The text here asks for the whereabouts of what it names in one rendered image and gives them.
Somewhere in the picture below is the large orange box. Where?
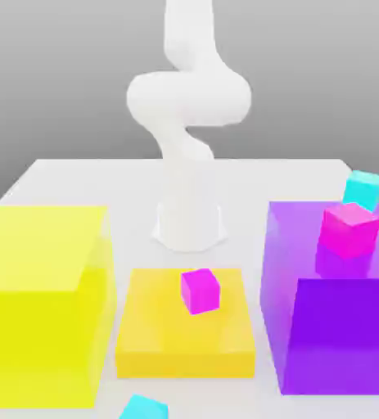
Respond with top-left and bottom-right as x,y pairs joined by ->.
115,268 -> 256,380

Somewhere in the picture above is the large yellow box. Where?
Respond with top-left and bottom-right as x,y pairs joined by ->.
0,205 -> 116,410

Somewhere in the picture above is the small cyan cube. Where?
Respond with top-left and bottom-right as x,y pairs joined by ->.
341,169 -> 379,213
118,393 -> 169,419

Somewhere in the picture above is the small magenta cube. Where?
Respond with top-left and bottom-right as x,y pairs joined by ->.
318,201 -> 379,260
180,268 -> 222,316

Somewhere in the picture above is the large purple box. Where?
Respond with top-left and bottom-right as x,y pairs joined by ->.
259,200 -> 379,396

